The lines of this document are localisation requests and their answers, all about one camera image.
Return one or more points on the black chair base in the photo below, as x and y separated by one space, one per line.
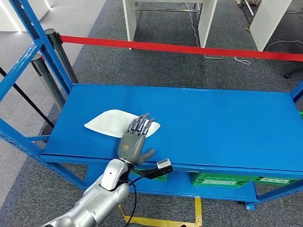
293 73

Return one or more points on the white plastic shell part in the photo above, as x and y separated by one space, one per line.
106 123

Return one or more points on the white desk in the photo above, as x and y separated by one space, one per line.
129 18
265 22

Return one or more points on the black pole with round base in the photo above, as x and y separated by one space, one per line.
23 94

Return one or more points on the red barrier belt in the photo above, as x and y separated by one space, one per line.
165 47

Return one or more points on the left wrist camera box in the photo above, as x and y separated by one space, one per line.
163 163

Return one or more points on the white display plinth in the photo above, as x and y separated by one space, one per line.
23 15

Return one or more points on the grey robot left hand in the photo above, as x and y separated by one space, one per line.
130 147

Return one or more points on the green plastic crate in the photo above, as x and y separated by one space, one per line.
163 178
199 181
295 181
301 115

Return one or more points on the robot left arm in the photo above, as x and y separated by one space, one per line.
99 197

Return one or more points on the chrome stanchion post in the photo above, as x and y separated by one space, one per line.
47 81
60 53

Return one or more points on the blue metal shelf rack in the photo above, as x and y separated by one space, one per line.
189 125

